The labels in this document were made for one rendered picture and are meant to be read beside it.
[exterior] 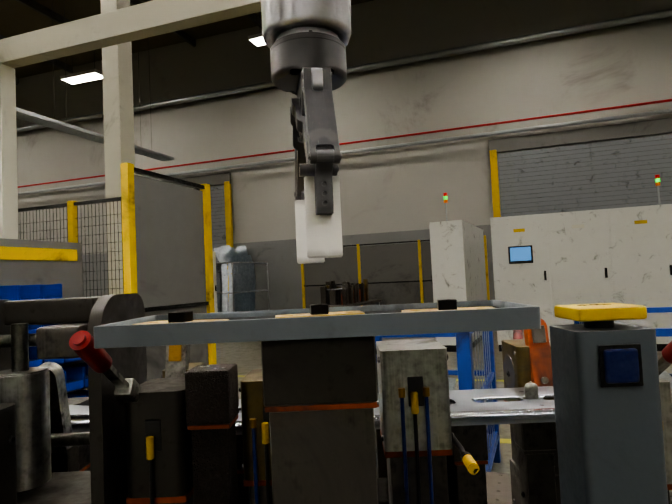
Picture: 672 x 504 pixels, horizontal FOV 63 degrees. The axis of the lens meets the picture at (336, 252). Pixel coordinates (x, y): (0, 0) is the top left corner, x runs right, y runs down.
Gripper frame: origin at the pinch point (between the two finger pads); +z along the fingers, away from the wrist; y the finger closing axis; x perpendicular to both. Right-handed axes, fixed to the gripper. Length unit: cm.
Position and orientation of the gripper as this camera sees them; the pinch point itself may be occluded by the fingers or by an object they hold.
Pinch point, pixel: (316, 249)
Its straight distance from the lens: 53.0
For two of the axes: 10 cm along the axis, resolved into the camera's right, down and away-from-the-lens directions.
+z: 0.4, 10.0, -0.5
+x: -9.9, 0.4, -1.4
